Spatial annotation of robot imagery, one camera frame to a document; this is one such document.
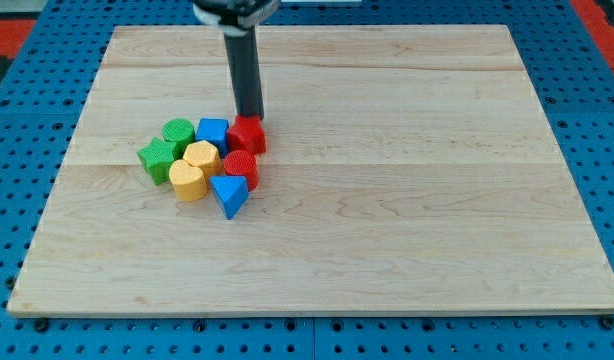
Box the blue triangle block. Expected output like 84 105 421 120
210 175 249 220

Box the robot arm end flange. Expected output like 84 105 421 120
192 0 281 37

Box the yellow heart block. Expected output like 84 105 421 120
169 159 208 202

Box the red cylinder block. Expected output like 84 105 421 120
223 150 259 191

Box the red star block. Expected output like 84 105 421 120
226 115 267 154

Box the wooden board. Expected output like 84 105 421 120
7 25 614 318

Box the blue cube block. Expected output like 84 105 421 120
195 118 229 158

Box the yellow hexagon block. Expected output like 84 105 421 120
183 140 223 180

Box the green cylinder block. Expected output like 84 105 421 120
162 118 195 153

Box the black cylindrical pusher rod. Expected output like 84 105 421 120
224 28 264 119

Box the green star block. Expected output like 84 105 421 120
137 137 180 185

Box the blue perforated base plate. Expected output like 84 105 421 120
0 0 614 359

